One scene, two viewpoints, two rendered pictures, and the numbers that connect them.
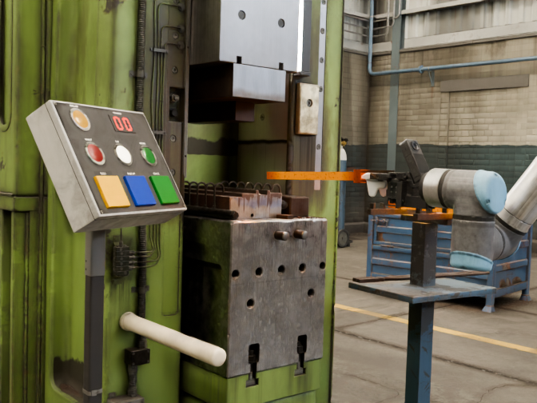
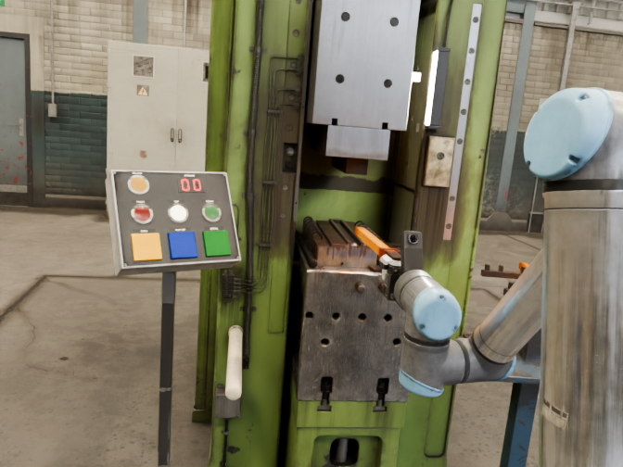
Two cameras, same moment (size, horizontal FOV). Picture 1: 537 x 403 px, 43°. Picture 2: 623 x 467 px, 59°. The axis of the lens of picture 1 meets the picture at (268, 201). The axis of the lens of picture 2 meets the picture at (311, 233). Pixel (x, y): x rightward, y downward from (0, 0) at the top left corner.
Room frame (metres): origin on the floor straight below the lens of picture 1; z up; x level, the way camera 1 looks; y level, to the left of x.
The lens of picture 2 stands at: (0.49, -0.80, 1.37)
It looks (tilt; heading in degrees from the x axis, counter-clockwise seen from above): 11 degrees down; 32
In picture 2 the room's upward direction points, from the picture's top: 5 degrees clockwise
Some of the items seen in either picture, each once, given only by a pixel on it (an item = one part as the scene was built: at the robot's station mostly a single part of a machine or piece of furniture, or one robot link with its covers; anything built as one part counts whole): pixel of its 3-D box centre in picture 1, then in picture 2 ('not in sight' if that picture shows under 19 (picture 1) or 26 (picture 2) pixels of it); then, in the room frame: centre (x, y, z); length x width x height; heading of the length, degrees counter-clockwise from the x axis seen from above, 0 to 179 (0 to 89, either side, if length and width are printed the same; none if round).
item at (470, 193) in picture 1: (473, 192); (429, 308); (1.51, -0.45, 1.03); 0.12 x 0.09 x 0.10; 40
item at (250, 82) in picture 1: (218, 87); (346, 140); (2.21, 0.17, 1.32); 0.42 x 0.20 x 0.10; 40
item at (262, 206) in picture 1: (215, 200); (336, 240); (2.21, 0.17, 0.96); 0.42 x 0.20 x 0.09; 40
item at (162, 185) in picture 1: (163, 190); (216, 244); (1.66, 0.26, 1.01); 0.07 x 0.05 x 0.07; 155
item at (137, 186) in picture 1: (138, 191); (182, 246); (1.57, 0.30, 1.01); 0.07 x 0.05 x 0.07; 155
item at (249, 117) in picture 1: (216, 113); (349, 161); (2.26, 0.18, 1.24); 0.30 x 0.07 x 0.06; 40
